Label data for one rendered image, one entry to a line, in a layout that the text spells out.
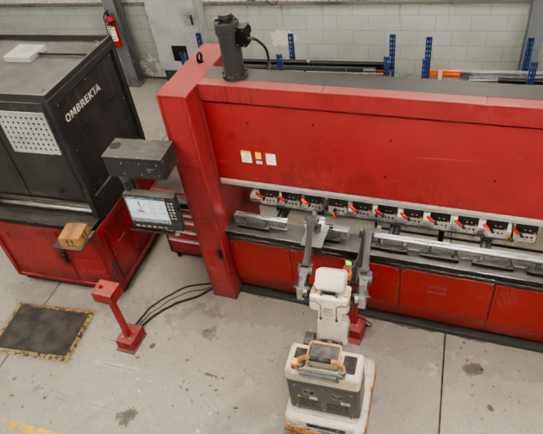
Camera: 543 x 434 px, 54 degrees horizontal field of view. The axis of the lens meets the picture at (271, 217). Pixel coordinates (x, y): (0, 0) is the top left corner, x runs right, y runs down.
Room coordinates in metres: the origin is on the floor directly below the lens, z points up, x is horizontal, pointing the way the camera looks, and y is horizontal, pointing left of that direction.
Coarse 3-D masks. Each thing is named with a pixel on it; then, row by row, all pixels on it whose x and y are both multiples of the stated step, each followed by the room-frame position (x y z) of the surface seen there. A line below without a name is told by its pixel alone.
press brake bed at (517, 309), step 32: (256, 256) 3.47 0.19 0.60; (288, 256) 3.33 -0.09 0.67; (320, 256) 3.20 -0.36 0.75; (352, 256) 3.08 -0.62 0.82; (256, 288) 3.55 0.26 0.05; (288, 288) 3.39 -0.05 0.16; (384, 288) 2.96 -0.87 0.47; (416, 288) 2.84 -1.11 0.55; (448, 288) 2.73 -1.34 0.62; (480, 288) 2.63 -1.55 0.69; (512, 288) 2.54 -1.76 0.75; (384, 320) 2.96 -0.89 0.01; (416, 320) 2.88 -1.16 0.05; (448, 320) 2.75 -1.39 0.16; (480, 320) 2.61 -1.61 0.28; (512, 320) 2.51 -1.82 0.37
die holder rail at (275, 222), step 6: (234, 216) 3.67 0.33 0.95; (240, 216) 3.64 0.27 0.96; (246, 216) 3.62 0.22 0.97; (252, 216) 3.60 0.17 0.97; (258, 216) 3.59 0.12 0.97; (264, 216) 3.58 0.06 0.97; (270, 216) 3.57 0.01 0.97; (252, 222) 3.60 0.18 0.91; (258, 222) 3.57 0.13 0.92; (264, 222) 3.55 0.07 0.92; (270, 222) 3.52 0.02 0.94; (276, 222) 3.50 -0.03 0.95; (282, 222) 3.47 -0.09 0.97; (276, 228) 3.49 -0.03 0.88; (282, 228) 3.47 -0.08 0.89
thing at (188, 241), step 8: (176, 168) 4.50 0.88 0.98; (176, 176) 4.37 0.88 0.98; (160, 184) 4.27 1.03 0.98; (168, 184) 4.25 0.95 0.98; (176, 184) 4.23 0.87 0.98; (176, 192) 4.09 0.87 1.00; (184, 216) 4.06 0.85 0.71; (184, 224) 4.09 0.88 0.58; (192, 224) 4.03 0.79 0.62; (184, 232) 4.08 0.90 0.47; (192, 232) 4.04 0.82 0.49; (168, 240) 4.20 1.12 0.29; (176, 240) 4.14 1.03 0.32; (184, 240) 4.10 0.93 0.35; (192, 240) 4.08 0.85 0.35; (176, 248) 4.18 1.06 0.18; (184, 248) 4.13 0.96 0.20; (192, 248) 4.09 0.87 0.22; (200, 248) 4.05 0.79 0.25; (200, 256) 4.05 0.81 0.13
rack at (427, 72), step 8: (432, 40) 4.91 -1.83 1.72; (528, 40) 4.59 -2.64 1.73; (528, 48) 4.60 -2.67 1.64; (528, 56) 4.59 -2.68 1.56; (424, 64) 4.93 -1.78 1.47; (528, 64) 4.57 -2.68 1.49; (536, 64) 4.14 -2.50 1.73; (424, 72) 4.49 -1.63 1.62; (432, 72) 4.90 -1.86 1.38; (440, 72) 4.83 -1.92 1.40; (448, 72) 4.84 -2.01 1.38; (456, 72) 4.82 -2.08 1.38; (528, 72) 4.16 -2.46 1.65; (528, 80) 4.15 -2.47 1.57
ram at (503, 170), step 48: (240, 144) 3.57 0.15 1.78; (288, 144) 3.39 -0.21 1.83; (336, 144) 3.23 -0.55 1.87; (384, 144) 3.08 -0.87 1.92; (432, 144) 2.94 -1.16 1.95; (480, 144) 2.81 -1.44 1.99; (528, 144) 2.69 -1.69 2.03; (336, 192) 3.24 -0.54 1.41; (384, 192) 3.07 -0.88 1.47; (432, 192) 2.93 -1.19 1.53; (480, 192) 2.79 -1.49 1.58; (528, 192) 2.65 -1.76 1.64
